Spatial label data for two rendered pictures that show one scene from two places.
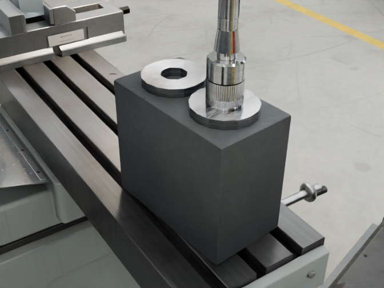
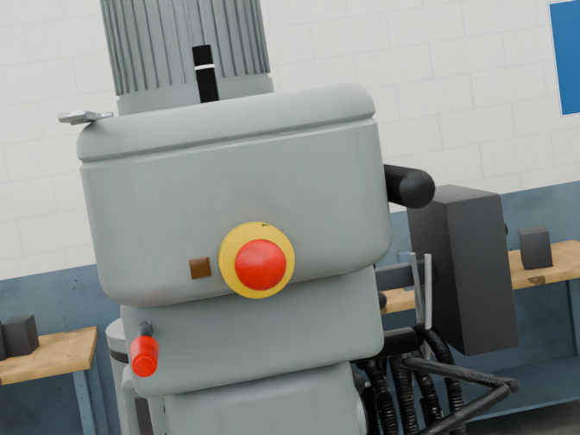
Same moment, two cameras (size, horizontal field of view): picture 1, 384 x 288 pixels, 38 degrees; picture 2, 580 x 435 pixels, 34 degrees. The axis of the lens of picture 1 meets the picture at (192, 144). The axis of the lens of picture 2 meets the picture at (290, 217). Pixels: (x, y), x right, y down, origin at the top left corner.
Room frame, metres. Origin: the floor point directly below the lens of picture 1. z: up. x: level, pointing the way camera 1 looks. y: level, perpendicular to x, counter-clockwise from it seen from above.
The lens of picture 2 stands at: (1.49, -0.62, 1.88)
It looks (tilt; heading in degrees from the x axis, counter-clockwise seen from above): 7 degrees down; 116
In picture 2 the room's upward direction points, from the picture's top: 9 degrees counter-clockwise
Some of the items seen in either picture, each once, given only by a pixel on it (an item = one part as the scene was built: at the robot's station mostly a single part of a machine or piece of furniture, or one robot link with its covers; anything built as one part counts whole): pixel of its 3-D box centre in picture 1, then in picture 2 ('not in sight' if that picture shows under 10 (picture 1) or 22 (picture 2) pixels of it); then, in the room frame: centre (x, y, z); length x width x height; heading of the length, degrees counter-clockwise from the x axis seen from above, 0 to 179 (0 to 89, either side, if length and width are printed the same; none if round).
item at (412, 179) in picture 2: not in sight; (356, 176); (1.10, 0.34, 1.79); 0.45 x 0.04 x 0.04; 124
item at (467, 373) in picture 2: not in sight; (456, 372); (1.20, 0.30, 1.58); 0.17 x 0.01 x 0.01; 148
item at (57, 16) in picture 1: (52, 6); not in sight; (1.22, 0.32, 1.08); 0.12 x 0.06 x 0.04; 33
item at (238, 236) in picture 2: not in sight; (255, 259); (1.13, 0.04, 1.76); 0.06 x 0.02 x 0.06; 34
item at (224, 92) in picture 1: (225, 83); not in sight; (0.61, -0.04, 1.21); 0.05 x 0.05 x 0.05
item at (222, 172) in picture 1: (197, 150); not in sight; (0.64, -0.01, 1.09); 0.22 x 0.12 x 0.20; 40
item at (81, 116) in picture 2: not in sight; (84, 116); (0.99, 0.04, 1.89); 0.24 x 0.04 x 0.01; 123
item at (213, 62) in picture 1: (226, 60); not in sight; (0.61, -0.04, 1.24); 0.05 x 0.05 x 0.01
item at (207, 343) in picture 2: not in sight; (240, 297); (0.98, 0.27, 1.68); 0.34 x 0.24 x 0.10; 124
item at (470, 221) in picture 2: not in sight; (462, 264); (1.11, 0.67, 1.62); 0.20 x 0.09 x 0.21; 124
